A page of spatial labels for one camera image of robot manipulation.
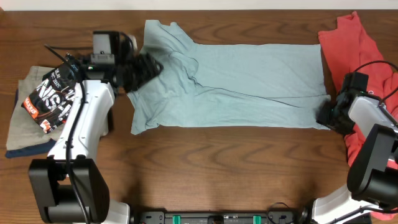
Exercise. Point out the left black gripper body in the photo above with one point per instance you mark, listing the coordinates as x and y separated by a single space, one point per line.
134 74

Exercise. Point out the beige folded garment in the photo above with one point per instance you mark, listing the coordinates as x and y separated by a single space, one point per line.
23 130

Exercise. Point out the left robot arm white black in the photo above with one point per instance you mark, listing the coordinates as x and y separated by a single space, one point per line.
67 184

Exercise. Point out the navy folded garment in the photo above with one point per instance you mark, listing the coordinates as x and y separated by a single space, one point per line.
31 150

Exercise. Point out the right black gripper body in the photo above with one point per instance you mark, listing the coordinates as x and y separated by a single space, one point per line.
334 119

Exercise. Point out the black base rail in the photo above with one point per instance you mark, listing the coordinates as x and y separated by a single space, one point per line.
271 217

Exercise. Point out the red printed t-shirt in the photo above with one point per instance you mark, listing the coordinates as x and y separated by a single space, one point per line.
345 49

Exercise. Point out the black printed folded shirt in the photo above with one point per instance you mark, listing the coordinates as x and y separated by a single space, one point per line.
50 102

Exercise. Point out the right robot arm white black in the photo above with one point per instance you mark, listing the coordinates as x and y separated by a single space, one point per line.
371 185

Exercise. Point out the light blue t-shirt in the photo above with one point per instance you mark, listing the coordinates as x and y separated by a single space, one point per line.
270 85

